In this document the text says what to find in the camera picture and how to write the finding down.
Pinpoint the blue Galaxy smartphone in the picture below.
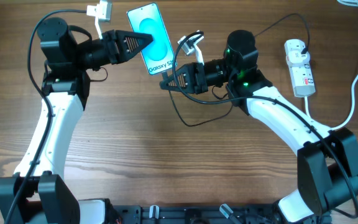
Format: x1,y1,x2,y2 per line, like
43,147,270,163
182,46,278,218
126,2,177,76

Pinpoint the black USB charger cable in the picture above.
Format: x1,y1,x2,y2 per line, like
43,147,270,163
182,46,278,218
161,13,310,128

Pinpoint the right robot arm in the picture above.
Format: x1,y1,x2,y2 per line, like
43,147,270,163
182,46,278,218
160,30,358,223

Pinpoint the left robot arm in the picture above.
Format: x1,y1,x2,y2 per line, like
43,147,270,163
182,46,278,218
0,17,153,223

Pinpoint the white charger plug adapter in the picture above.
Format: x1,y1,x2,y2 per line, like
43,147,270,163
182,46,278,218
286,50,310,67

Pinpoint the white power strip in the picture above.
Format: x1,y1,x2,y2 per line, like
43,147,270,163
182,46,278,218
284,39,316,98

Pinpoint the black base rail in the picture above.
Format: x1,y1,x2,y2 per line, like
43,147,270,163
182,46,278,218
113,204,288,224

